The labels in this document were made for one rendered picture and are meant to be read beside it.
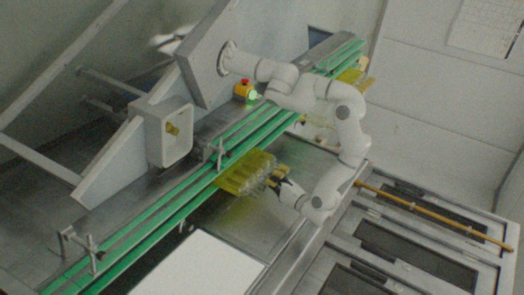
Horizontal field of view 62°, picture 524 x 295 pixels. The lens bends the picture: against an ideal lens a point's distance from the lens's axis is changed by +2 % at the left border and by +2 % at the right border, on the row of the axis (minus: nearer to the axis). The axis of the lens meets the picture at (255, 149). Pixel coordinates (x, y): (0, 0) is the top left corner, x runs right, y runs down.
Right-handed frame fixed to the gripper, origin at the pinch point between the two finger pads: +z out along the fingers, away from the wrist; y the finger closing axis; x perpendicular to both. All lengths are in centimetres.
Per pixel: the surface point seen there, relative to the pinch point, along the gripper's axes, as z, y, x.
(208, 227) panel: 5.2, -11.5, 30.6
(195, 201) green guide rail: 13.0, -2.7, 31.6
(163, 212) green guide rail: 9, 5, 49
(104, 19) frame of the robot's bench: 92, 44, 23
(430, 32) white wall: 181, -93, -555
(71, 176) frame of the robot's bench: 35, 14, 69
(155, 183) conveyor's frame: 22.0, 6.7, 43.8
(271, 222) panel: -8.2, -12.5, 7.5
